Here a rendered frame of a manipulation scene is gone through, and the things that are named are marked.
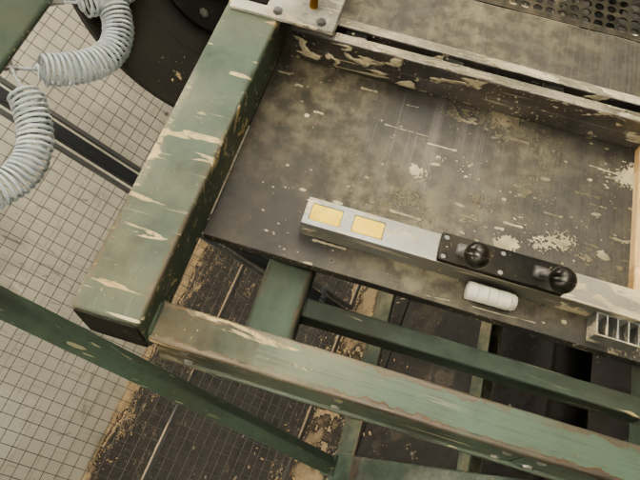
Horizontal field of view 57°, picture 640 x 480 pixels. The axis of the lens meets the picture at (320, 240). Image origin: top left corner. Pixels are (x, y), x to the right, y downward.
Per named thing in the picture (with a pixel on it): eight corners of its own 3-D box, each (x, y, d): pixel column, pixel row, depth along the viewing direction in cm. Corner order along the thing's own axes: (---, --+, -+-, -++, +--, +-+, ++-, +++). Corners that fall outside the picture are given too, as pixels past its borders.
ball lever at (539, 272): (546, 288, 92) (576, 299, 79) (522, 280, 92) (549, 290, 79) (553, 264, 92) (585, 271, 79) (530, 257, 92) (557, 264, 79)
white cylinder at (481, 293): (461, 301, 94) (510, 315, 93) (467, 293, 91) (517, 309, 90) (465, 284, 95) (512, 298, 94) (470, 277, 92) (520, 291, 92)
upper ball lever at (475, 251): (471, 266, 93) (490, 273, 80) (448, 259, 93) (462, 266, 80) (478, 243, 93) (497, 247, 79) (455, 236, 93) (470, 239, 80)
